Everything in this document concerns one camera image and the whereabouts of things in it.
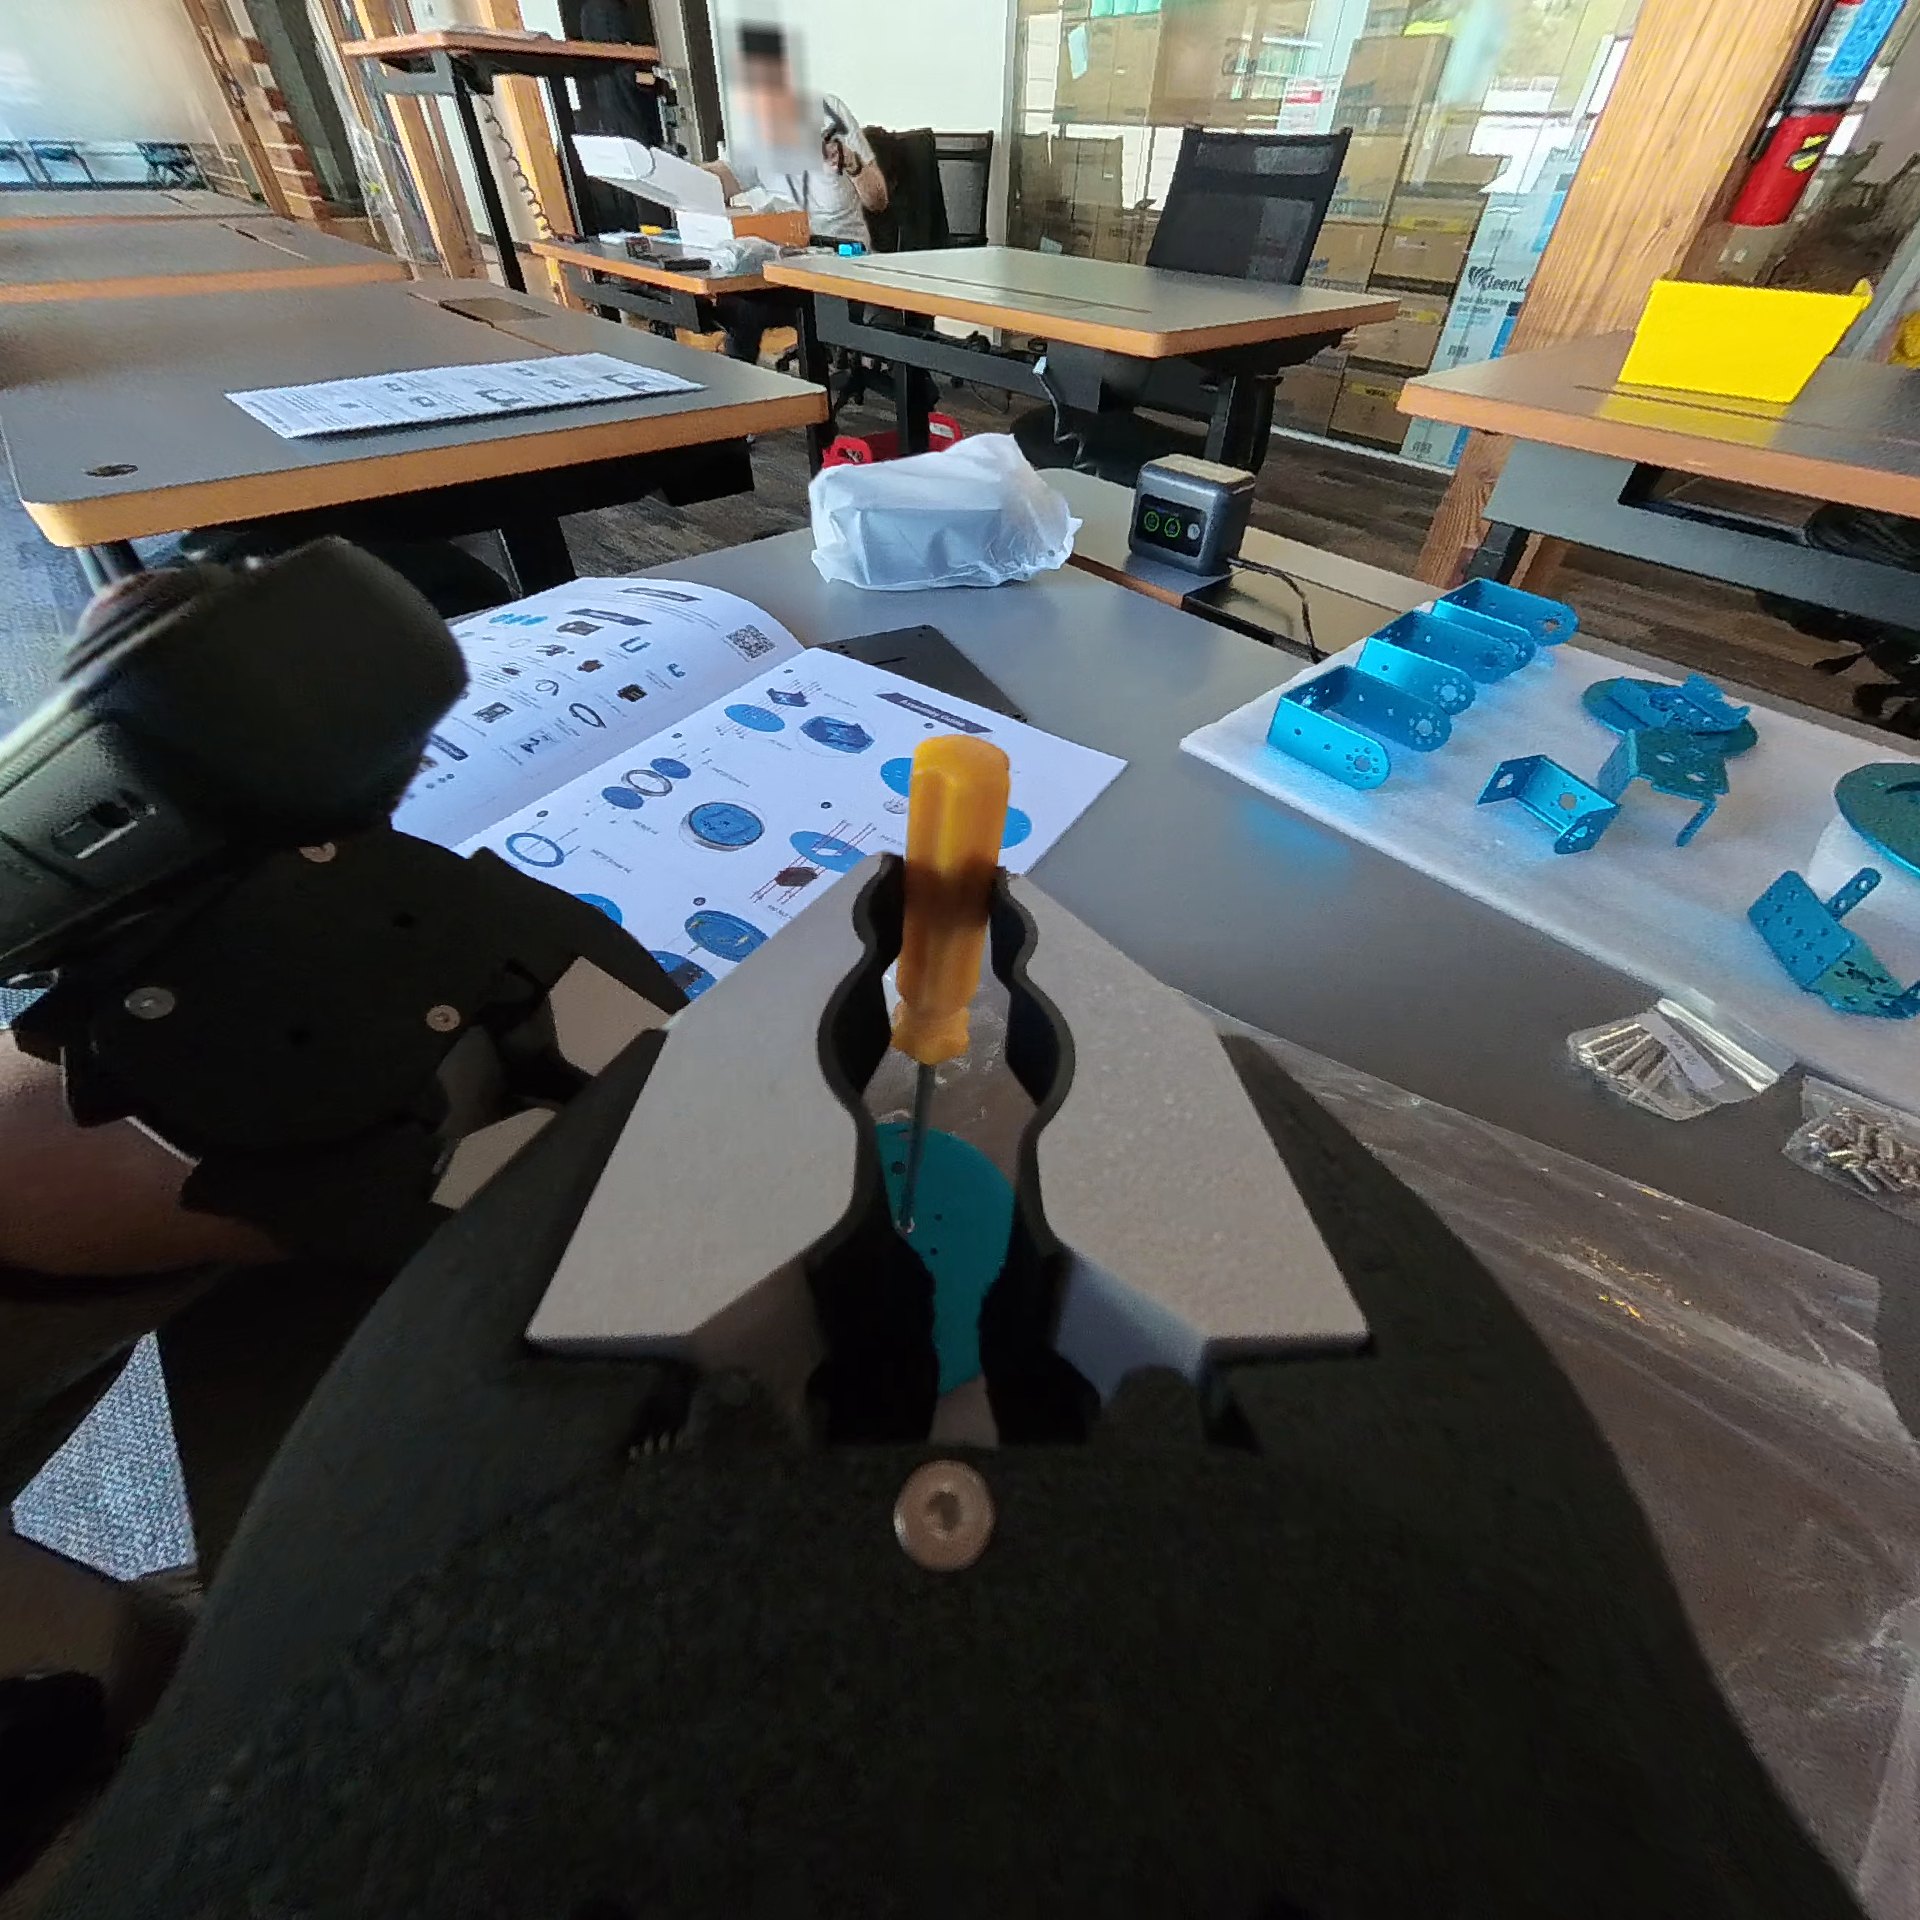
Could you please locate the person's left hand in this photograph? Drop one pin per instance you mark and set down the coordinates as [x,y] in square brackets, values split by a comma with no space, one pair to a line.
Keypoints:
[90,1201]

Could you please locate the short blue metal bracket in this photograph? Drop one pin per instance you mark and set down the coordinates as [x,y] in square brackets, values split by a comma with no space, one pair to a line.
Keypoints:
[1664,701]

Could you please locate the blue perforated metal bracket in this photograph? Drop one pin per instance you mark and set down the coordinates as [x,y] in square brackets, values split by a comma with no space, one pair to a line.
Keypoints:
[1822,945]

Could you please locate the dark grey electronic device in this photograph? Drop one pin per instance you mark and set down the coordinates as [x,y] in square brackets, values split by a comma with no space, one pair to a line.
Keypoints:
[1184,516]

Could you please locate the white foam sheet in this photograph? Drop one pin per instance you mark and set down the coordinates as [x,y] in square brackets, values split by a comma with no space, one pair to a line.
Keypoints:
[1501,884]

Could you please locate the red fire extinguisher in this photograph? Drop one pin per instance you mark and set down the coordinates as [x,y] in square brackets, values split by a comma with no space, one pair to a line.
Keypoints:
[1794,134]

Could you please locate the blue flat angled bracket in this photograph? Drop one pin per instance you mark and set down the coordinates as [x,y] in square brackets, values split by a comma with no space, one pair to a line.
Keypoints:
[1664,773]

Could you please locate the white plastic bag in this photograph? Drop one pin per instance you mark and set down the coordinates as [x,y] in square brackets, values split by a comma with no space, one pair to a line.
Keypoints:
[932,509]

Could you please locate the small blue metal bracket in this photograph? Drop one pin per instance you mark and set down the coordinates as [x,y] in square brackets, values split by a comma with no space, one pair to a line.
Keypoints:
[1546,803]

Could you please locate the white paper sheet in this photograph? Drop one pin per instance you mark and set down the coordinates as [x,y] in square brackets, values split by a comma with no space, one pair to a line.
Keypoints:
[451,394]

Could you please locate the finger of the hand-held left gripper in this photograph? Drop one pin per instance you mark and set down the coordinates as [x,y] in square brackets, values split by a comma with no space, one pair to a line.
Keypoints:
[494,1154]
[608,1020]

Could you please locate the long wooden edged desk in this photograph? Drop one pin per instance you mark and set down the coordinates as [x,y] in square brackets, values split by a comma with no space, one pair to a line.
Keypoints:
[1050,292]

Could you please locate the assembly guide booklet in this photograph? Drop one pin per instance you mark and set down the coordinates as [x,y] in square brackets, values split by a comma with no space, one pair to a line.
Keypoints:
[675,750]

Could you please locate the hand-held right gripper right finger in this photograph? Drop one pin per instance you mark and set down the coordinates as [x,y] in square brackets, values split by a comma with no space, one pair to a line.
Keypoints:
[1202,1201]

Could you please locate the blue round metal plate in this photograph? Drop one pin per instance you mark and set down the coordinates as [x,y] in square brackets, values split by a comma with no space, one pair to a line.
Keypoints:
[962,1229]

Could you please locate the yellow storage bin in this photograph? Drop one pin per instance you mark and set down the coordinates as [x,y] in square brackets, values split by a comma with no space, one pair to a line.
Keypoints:
[1740,338]

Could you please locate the black office chair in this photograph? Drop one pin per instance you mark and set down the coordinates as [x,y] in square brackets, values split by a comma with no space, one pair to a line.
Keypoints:
[1245,202]
[939,188]

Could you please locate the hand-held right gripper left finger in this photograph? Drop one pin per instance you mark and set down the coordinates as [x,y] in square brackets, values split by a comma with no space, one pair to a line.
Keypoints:
[706,1201]

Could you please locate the red plastic item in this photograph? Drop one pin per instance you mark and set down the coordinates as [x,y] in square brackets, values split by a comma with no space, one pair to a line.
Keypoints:
[886,441]

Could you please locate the wooden beam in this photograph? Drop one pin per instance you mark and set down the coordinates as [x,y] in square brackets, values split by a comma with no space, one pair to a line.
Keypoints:
[1622,224]

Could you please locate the stack of cardboard boxes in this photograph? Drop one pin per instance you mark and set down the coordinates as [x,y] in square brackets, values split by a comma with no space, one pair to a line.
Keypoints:
[1350,149]

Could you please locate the clear plastic bag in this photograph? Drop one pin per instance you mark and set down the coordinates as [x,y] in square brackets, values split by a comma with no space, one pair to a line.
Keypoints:
[1652,1425]

